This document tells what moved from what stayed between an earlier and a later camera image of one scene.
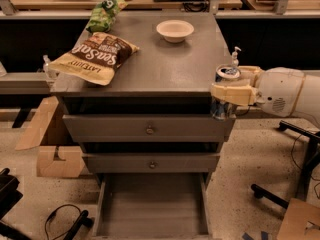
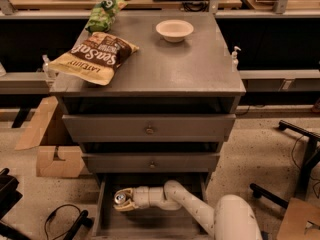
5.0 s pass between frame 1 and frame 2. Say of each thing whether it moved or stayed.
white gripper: moved
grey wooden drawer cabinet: stayed
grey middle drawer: stayed
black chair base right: stayed
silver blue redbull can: moved
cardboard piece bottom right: stayed
